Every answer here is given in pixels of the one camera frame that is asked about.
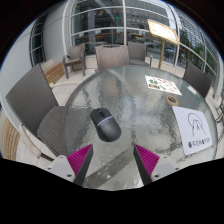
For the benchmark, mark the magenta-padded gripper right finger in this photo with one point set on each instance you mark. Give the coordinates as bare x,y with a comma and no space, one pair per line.
163,168

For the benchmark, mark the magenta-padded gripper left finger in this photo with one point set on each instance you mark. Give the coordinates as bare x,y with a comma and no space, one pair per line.
60,166

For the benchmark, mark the black computer mouse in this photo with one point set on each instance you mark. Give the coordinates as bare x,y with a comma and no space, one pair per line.
106,126

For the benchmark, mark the white printed mouse pad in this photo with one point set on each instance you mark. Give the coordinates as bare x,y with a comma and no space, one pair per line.
195,128

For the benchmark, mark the wooden slatted bench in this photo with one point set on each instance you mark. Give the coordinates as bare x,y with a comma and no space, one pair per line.
55,72
10,140

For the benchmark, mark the brown tape roll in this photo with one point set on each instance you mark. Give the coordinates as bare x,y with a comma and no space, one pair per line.
172,100

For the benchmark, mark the dark metal folding furniture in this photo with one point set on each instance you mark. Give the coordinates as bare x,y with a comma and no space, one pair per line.
220,113

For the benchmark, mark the white picture card sheet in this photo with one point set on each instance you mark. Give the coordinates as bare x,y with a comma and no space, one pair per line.
162,85

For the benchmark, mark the gold-framed sign stand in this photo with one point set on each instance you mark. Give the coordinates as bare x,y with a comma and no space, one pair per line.
163,31

